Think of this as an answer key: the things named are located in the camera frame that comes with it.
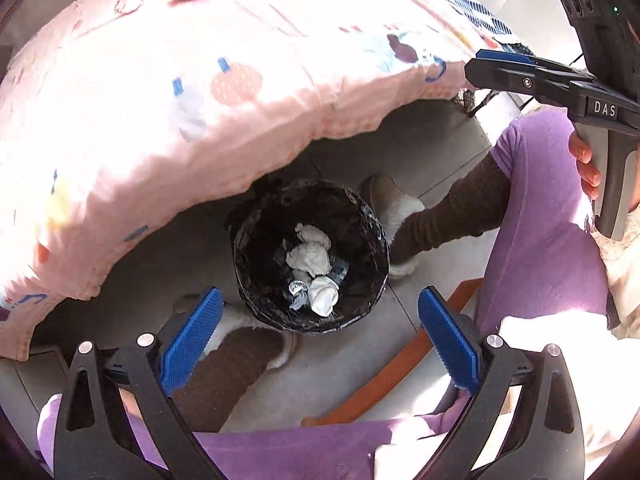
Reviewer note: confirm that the right fuzzy slipper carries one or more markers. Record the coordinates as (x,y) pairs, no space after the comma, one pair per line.
(395,211)

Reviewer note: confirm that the left fuzzy slipper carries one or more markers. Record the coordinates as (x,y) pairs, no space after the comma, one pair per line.
(235,318)

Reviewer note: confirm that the person's right hand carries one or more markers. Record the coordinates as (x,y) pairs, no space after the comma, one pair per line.
(591,177)

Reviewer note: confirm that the black lined trash bin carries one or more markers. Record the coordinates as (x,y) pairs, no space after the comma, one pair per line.
(262,232)

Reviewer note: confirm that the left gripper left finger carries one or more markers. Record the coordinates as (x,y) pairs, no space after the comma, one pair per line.
(93,437)

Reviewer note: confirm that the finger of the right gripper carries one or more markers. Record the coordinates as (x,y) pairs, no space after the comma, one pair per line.
(546,86)
(530,61)

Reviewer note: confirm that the orange wooden chair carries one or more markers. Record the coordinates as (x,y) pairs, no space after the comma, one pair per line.
(376,389)

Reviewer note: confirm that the pink patterned bed quilt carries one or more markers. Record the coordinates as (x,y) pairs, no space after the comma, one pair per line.
(119,114)

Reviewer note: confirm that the cream paper bag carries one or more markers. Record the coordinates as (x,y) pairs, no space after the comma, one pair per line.
(323,296)

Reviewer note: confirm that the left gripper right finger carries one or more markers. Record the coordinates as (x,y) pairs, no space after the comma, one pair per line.
(544,439)

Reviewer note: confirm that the silver foil wrapper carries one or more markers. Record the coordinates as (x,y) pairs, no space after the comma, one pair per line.
(298,290)

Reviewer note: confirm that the fuzzy slipper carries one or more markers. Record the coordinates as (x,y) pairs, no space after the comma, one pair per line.
(395,211)
(235,318)

